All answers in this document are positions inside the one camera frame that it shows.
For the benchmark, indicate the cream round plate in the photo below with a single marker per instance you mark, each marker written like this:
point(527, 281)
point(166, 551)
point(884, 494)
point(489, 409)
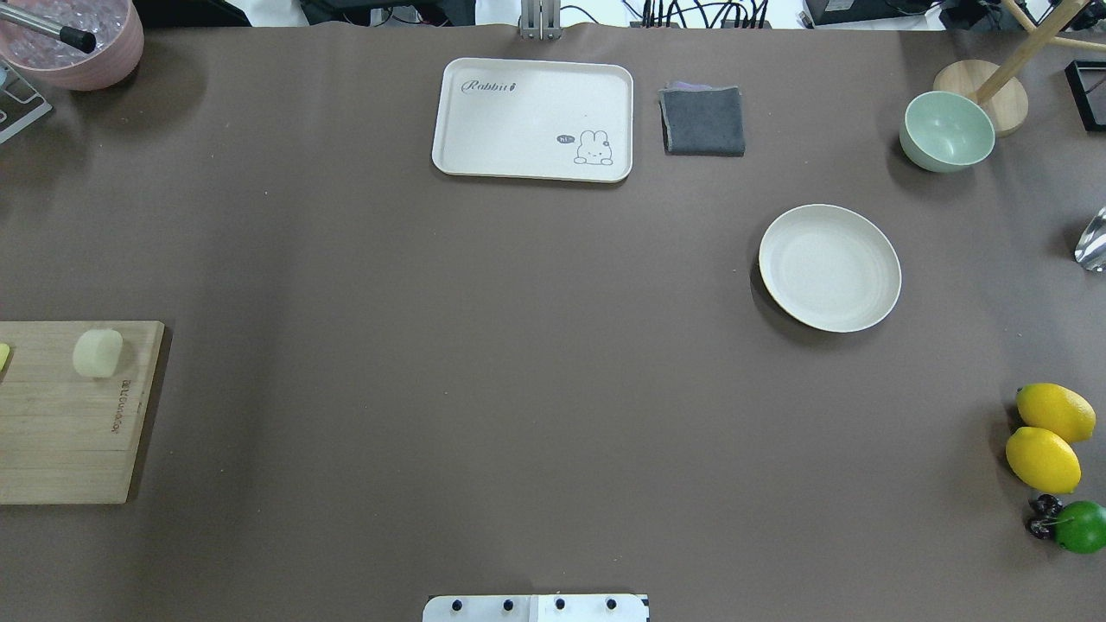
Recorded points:
point(830, 268)

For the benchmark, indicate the pale steamed bun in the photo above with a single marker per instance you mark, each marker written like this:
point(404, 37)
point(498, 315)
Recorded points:
point(97, 352)

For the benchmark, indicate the cream rabbit tray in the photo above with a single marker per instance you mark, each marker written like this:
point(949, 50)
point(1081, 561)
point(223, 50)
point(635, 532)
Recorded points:
point(534, 120)

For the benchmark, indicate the grey folded cloth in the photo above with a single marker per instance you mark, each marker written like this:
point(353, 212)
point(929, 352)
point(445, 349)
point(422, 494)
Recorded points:
point(701, 120)

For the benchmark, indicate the mint green bowl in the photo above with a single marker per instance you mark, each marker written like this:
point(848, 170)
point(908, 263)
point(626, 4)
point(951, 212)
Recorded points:
point(945, 132)

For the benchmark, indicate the wooden cup stand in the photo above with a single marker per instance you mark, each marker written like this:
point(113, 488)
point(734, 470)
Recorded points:
point(996, 89)

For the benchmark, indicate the upper yellow lemon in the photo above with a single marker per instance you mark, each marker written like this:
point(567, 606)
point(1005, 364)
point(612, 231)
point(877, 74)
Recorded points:
point(1056, 408)

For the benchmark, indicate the yellow lemon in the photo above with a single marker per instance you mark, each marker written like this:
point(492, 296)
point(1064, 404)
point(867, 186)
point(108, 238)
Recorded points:
point(1043, 460)
point(1056, 408)

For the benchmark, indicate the wooden cutting board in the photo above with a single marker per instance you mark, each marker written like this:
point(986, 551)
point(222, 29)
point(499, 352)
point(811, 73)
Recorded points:
point(68, 439)

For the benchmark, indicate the lower yellow lemon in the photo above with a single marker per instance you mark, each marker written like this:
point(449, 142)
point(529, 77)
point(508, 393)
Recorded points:
point(1043, 460)

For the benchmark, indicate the pink ice bowl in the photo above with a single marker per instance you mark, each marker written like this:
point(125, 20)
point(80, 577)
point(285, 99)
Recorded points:
point(118, 33)

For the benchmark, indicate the dark cherry decoration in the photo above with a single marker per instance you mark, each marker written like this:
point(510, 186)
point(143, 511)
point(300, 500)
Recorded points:
point(1045, 511)

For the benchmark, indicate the metal black-tipped utensil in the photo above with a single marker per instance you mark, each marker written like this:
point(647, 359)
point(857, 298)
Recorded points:
point(81, 40)

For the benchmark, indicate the metal ice scoop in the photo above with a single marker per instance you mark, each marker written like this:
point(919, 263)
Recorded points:
point(1089, 251)

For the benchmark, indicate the green lime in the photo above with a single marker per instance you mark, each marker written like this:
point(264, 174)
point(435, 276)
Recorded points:
point(1080, 527)

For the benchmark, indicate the aluminium camera post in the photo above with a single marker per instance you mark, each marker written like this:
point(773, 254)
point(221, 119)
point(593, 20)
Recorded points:
point(540, 20)

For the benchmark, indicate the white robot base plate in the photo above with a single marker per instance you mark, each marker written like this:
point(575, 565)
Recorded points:
point(538, 607)

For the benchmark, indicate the white wire cup rack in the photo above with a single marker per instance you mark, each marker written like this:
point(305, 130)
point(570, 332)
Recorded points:
point(21, 104)

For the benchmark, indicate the black tray frame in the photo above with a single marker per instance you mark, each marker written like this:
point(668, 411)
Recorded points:
point(1086, 79)

